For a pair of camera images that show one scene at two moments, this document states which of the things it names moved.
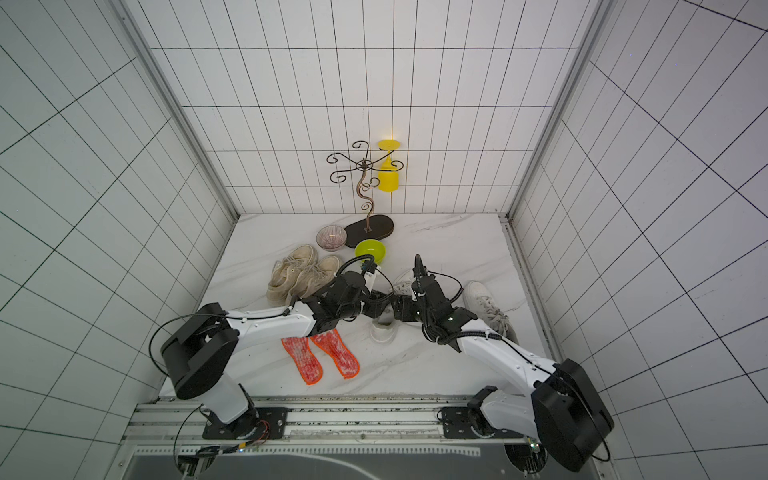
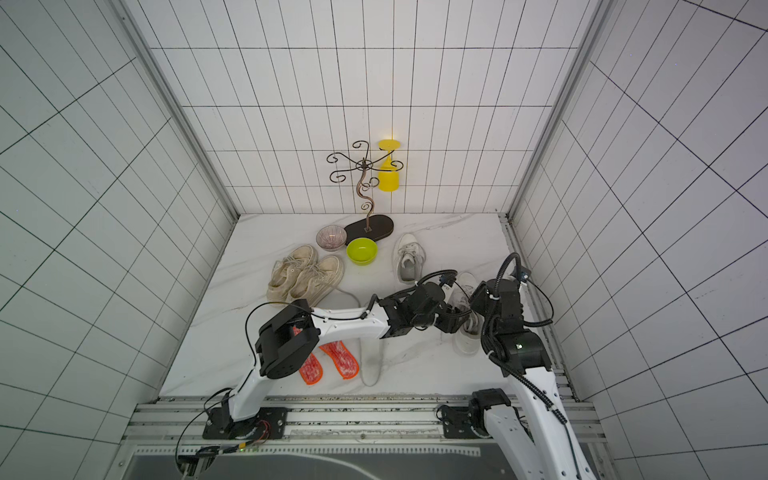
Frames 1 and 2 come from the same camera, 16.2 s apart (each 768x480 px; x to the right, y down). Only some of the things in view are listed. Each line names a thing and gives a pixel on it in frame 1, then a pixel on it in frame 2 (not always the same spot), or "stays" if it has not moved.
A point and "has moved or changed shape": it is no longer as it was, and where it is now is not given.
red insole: (346, 362) stays
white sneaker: (481, 302) has moved or changed shape
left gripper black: (376, 307) to (452, 322)
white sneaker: (385, 326) has moved or changed shape
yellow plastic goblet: (388, 181) stays
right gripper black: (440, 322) to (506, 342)
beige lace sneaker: (284, 271) stays
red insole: (302, 354) stays
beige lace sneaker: (320, 272) stays
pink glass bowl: (331, 238) stays
